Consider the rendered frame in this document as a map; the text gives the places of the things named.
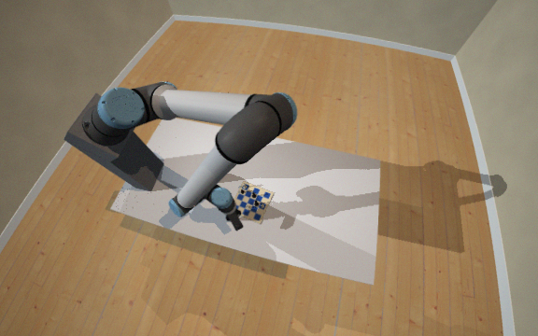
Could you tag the blue and tan chessboard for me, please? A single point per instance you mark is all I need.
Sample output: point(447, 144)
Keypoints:
point(255, 213)

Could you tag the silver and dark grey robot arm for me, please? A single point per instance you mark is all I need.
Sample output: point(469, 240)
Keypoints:
point(250, 122)

